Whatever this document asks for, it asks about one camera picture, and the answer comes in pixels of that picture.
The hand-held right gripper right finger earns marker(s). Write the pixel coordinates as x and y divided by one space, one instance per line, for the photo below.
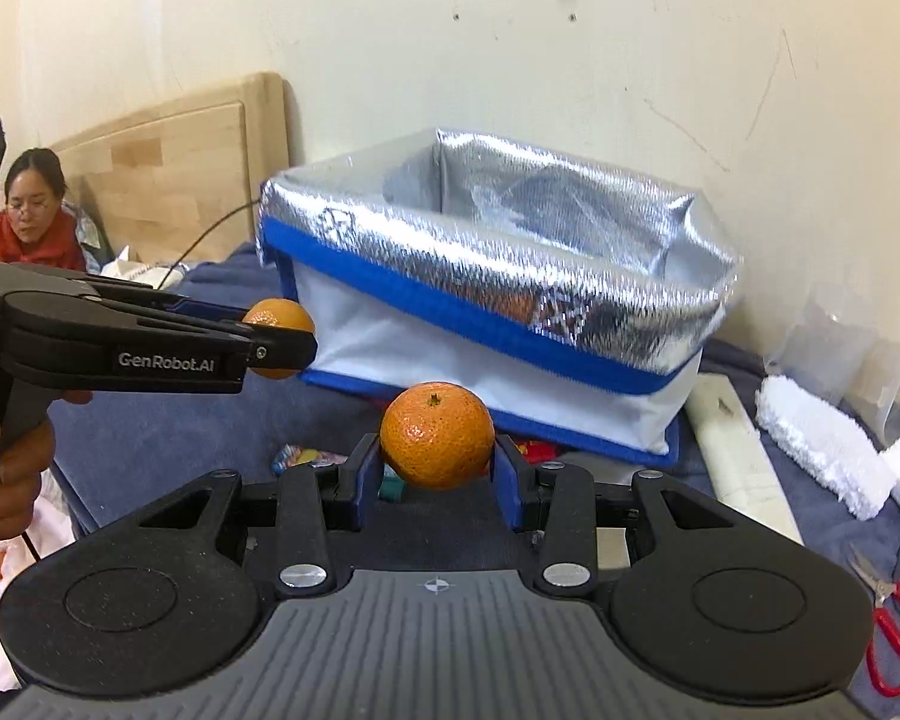
506 484

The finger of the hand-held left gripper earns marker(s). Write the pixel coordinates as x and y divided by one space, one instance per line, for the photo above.
281 351
195 307

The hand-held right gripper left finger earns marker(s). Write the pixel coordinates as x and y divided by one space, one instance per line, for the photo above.
366 484

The orange mandarin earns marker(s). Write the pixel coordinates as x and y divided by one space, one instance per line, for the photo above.
436 435
279 319

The silver blue insulated bag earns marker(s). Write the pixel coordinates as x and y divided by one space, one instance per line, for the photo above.
450 345

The person's left hand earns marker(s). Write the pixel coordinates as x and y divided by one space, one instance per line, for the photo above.
11 465

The white crumpled cloth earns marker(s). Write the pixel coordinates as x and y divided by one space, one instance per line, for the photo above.
139 270

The grey blue blanket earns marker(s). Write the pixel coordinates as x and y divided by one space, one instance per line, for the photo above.
180 420

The patterned pillow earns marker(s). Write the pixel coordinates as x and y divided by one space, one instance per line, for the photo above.
90 236

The wooden headboard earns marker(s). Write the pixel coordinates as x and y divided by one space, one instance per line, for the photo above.
172 165

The cream plastic tube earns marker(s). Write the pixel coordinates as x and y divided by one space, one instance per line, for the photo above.
735 450

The white plastic bag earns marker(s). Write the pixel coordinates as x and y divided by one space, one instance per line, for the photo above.
15 615

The long white foam piece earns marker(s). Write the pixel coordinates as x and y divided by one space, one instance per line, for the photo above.
825 442

